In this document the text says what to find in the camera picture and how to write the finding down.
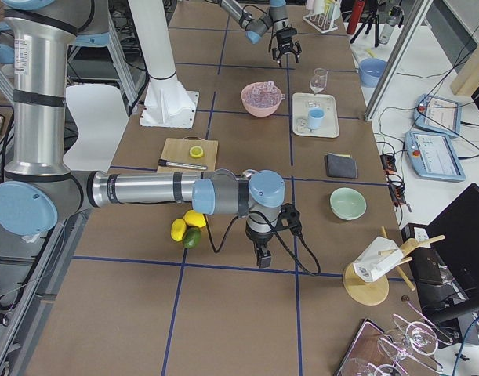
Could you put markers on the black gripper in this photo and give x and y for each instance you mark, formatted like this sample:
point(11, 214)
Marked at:
point(259, 240)
point(284, 39)

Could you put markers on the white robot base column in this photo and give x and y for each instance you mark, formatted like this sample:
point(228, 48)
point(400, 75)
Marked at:
point(167, 103)

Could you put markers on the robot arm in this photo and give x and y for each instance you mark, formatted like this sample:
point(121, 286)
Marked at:
point(63, 146)
point(274, 19)

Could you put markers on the pile of clear ice cubes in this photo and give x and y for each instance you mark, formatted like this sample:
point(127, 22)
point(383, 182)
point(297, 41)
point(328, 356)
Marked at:
point(262, 95)

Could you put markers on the light blue plastic cup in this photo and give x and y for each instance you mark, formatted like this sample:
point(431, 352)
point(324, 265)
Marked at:
point(315, 118)

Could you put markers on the clear wine glass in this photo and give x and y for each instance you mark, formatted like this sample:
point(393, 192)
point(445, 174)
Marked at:
point(318, 83)

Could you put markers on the cream bear serving tray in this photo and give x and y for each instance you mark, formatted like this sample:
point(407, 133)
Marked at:
point(300, 108)

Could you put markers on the pink bowl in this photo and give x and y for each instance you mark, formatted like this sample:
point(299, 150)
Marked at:
point(259, 112)

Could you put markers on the dark green avocado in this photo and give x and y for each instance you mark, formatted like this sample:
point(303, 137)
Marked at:
point(192, 237)

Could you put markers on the whole yellow lemon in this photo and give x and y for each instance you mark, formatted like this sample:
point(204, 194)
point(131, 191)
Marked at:
point(194, 219)

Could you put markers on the red cylinder object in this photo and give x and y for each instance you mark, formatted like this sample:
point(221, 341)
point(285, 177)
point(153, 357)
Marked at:
point(355, 16)

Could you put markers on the blue bowl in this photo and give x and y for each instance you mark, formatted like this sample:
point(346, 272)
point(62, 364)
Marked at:
point(370, 71)

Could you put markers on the green ceramic bowl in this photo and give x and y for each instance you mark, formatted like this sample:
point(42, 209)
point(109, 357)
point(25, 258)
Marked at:
point(347, 204)

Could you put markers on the wooden paper towel stand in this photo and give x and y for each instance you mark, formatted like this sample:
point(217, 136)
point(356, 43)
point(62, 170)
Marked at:
point(374, 293)

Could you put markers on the clear water bottle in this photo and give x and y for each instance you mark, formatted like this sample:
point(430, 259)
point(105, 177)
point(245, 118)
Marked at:
point(395, 19)

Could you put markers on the grey folded cloth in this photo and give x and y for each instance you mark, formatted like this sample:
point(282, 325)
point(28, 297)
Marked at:
point(339, 166)

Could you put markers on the white box on stand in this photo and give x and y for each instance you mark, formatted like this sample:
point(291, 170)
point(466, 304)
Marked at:
point(380, 257)

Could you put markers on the lemon half slice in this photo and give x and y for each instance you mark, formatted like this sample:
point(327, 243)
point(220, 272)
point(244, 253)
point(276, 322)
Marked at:
point(196, 152)

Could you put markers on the wooden cutting board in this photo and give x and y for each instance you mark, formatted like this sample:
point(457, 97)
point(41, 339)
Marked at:
point(179, 150)

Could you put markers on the wine glasses on tray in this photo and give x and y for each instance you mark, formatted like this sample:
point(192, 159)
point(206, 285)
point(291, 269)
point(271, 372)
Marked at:
point(409, 345)

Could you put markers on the far blue teach pendant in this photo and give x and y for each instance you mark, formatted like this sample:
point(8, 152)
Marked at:
point(436, 114)

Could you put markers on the blue teach pendant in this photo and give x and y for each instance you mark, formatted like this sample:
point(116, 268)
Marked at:
point(433, 156)
point(436, 114)

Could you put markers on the near blue teach pendant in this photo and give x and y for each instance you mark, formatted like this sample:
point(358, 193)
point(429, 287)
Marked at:
point(433, 156)

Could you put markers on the black monitor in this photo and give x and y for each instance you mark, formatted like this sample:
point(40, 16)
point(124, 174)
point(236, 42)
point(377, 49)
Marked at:
point(459, 251)

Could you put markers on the white wire cup rack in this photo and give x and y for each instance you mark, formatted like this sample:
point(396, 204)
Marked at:
point(322, 14)

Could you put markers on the aluminium frame post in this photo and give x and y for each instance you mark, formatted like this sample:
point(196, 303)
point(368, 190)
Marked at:
point(413, 21)

